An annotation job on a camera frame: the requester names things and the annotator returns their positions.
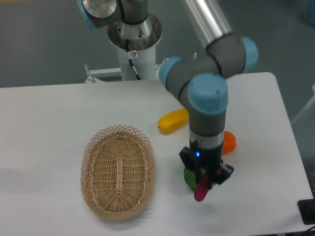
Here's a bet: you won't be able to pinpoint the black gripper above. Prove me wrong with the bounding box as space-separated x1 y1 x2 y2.
179 141 234 190

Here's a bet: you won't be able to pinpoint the purple sweet potato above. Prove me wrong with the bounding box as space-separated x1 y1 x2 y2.
194 174 209 202

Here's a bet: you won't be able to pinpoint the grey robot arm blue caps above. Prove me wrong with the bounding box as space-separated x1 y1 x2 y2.
78 0 258 190

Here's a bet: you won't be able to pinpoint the green bok choy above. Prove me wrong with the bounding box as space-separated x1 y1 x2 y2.
184 168 208 191

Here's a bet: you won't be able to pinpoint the orange tangerine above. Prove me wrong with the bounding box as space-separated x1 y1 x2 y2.
222 131 237 154

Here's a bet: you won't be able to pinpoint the yellow mango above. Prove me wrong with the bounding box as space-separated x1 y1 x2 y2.
157 108 189 134

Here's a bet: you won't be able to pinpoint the woven wicker basket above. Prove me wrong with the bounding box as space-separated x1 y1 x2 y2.
80 125 156 220

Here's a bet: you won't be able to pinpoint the black device at table edge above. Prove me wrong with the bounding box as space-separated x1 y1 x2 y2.
297 199 315 225

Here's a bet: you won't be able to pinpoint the black cable on pedestal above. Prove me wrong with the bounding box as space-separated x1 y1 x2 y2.
125 39 142 81

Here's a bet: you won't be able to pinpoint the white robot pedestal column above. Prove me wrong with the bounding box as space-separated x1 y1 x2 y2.
117 45 156 81

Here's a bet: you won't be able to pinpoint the white metal base frame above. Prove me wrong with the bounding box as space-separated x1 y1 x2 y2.
85 62 160 83

